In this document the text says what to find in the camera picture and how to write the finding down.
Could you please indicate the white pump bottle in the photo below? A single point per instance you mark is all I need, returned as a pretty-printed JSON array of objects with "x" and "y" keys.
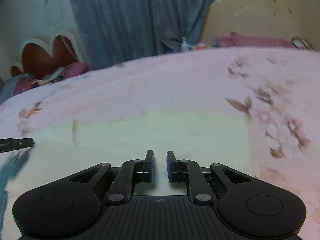
[{"x": 184, "y": 45}]

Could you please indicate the pile of colourful clothes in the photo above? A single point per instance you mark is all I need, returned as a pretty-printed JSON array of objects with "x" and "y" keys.
[{"x": 24, "y": 82}]

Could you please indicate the cream white knit garment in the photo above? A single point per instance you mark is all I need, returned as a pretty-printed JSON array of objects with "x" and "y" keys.
[{"x": 69, "y": 147}]

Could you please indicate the blue curtain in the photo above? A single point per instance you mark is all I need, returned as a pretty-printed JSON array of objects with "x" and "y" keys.
[{"x": 116, "y": 31}]

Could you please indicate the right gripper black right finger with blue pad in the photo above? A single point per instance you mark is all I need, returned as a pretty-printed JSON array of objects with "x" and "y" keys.
[{"x": 192, "y": 175}]

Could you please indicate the cream round headboard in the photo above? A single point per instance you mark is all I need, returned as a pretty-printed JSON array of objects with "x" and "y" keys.
[{"x": 285, "y": 19}]

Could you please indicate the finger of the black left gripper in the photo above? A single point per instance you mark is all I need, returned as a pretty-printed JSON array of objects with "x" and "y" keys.
[{"x": 12, "y": 144}]

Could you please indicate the pink floral bed sheet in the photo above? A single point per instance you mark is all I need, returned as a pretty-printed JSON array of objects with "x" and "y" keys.
[{"x": 276, "y": 91}]

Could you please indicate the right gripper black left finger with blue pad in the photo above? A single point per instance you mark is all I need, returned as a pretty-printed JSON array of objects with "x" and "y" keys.
[{"x": 130, "y": 173}]

